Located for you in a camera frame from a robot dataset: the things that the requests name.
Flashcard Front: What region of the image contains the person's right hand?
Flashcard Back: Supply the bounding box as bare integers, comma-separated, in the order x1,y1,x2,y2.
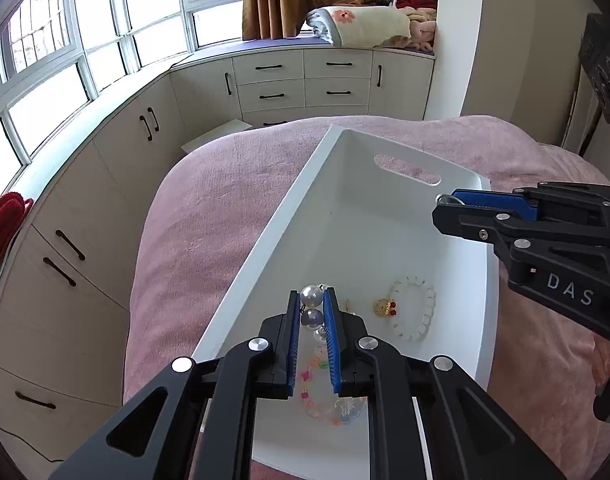
591,338,610,384

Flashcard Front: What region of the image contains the dark textured object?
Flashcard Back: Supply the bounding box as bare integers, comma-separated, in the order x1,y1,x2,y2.
579,12,610,111

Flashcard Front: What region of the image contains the red knitted cloth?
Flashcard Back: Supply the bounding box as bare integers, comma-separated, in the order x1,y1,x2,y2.
0,192,34,271

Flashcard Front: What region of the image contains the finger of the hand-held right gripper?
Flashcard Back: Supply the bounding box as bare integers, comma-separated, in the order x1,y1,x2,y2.
432,202,610,256
452,182,610,241

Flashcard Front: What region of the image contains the leaning white panel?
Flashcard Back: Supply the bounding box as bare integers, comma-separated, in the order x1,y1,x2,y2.
560,67,604,158

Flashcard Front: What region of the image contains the white storage box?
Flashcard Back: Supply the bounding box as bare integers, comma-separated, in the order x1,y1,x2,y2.
191,125,500,480

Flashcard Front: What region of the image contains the crumpled pink blanket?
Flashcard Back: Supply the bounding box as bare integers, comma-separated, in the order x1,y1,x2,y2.
407,7,438,53

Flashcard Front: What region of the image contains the white framed window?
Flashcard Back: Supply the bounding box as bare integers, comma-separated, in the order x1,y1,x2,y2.
0,0,246,181

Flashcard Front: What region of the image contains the white bead bracelet gold charm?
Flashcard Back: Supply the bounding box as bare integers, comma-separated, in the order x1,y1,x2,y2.
374,275,437,342

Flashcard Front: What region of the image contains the pearl drop earring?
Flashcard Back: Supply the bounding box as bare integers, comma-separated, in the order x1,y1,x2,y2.
300,284,332,346

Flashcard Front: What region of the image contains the folded floral cream blanket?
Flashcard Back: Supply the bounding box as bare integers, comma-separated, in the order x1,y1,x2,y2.
305,6,413,48

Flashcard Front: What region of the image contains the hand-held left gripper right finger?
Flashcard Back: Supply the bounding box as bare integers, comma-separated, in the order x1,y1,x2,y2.
324,287,580,480

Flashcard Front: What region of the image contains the white built-in cabinet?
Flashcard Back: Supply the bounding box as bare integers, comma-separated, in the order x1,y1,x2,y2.
0,47,436,466

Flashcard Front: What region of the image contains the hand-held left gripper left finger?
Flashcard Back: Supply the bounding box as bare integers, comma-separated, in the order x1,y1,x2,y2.
47,290,302,480

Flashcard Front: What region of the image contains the black cable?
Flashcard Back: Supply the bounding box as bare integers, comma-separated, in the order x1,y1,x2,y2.
0,425,66,463

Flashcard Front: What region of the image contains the colourful bead bracelet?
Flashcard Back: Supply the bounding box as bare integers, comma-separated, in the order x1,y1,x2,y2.
299,355,368,426

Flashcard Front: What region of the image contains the pink fleece blanket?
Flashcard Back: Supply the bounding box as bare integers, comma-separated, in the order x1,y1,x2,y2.
122,115,610,480

